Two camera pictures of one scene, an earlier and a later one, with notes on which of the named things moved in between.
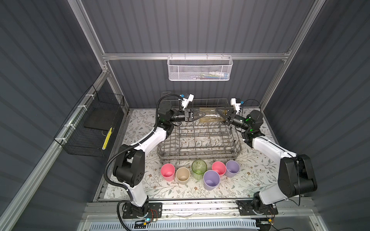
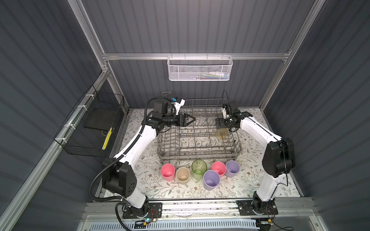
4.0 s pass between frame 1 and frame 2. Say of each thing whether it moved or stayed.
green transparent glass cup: stayed
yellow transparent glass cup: moved
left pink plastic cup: stayed
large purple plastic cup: stayed
